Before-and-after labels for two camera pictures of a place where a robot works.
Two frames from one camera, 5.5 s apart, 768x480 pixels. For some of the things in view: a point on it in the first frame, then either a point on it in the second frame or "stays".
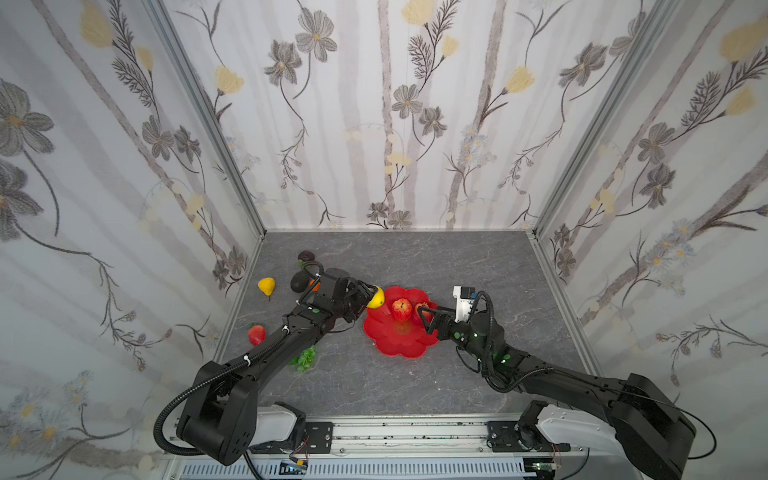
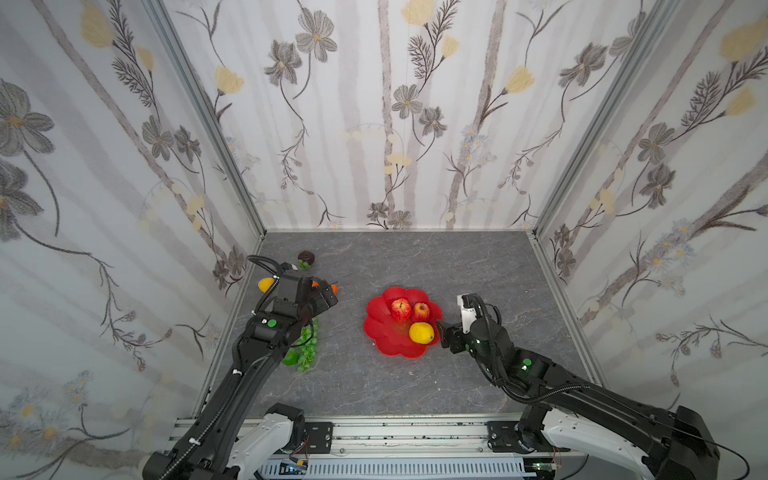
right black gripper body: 441,321 stays
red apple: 424,313 stays
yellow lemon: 377,300 -> 422,333
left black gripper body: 359,294 -> 306,318
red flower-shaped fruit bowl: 406,339 stays
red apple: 401,309 stays
